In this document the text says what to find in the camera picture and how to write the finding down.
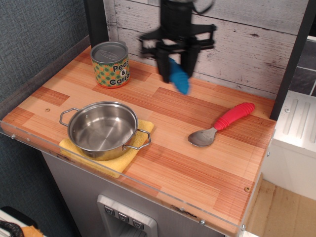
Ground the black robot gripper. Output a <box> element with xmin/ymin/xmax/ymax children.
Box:
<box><xmin>139</xmin><ymin>4</ymin><xmax>216</xmax><ymax>83</ymax></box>

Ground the blue handled metal fork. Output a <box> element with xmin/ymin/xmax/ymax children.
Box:
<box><xmin>169</xmin><ymin>58</ymin><xmax>190</xmax><ymax>95</ymax></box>

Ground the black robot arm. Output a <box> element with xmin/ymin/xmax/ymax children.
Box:
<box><xmin>139</xmin><ymin>0</ymin><xmax>216</xmax><ymax>83</ymax></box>

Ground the peas and carrots can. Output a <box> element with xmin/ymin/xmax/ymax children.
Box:
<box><xmin>90</xmin><ymin>41</ymin><xmax>130</xmax><ymax>89</ymax></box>

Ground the stainless steel pot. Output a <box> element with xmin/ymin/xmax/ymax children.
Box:
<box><xmin>59</xmin><ymin>101</ymin><xmax>139</xmax><ymax>160</ymax></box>

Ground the yellow cloth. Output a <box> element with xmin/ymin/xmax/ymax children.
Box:
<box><xmin>59</xmin><ymin>119</ymin><xmax>154</xmax><ymax>178</ymax></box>

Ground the white toy sink unit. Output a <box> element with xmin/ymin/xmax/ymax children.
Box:
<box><xmin>260</xmin><ymin>36</ymin><xmax>316</xmax><ymax>201</ymax></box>

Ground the grey toy fridge cabinet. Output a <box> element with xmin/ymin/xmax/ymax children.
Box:
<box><xmin>43</xmin><ymin>153</ymin><xmax>222</xmax><ymax>237</ymax></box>

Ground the silver dispenser panel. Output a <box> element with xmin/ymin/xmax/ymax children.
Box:
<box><xmin>97</xmin><ymin>195</ymin><xmax>158</xmax><ymax>237</ymax></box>

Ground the clear acrylic edge guard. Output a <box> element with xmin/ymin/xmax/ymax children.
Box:
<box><xmin>1</xmin><ymin>116</ymin><xmax>276</xmax><ymax>237</ymax></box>

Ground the orange object bottom left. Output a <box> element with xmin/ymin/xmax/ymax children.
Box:
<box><xmin>21</xmin><ymin>226</ymin><xmax>44</xmax><ymax>237</ymax></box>

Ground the red handled metal spoon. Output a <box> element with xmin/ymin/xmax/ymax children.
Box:
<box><xmin>188</xmin><ymin>102</ymin><xmax>255</xmax><ymax>147</ymax></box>

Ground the black left vertical post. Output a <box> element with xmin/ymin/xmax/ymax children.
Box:
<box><xmin>83</xmin><ymin>0</ymin><xmax>109</xmax><ymax>48</ymax></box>

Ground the black vertical post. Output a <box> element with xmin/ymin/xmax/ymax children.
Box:
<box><xmin>83</xmin><ymin>0</ymin><xmax>109</xmax><ymax>48</ymax></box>
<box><xmin>270</xmin><ymin>0</ymin><xmax>316</xmax><ymax>120</ymax></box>

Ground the black right vertical post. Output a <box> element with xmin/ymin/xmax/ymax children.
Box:
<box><xmin>270</xmin><ymin>0</ymin><xmax>316</xmax><ymax>120</ymax></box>

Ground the black sleeved cable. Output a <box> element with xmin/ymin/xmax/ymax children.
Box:
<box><xmin>0</xmin><ymin>220</ymin><xmax>24</xmax><ymax>237</ymax></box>

